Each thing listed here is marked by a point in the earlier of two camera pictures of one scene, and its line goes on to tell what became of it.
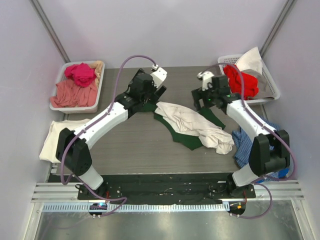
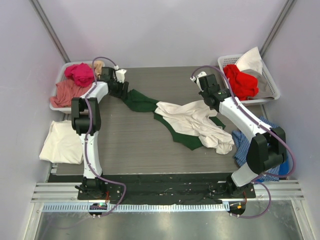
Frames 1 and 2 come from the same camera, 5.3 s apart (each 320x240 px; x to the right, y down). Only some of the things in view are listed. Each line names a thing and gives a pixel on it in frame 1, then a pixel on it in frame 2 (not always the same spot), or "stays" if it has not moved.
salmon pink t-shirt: x=68 y=94 stays
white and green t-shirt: x=191 y=128 stays
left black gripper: x=155 y=92 → x=121 y=88
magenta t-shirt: x=83 y=74 stays
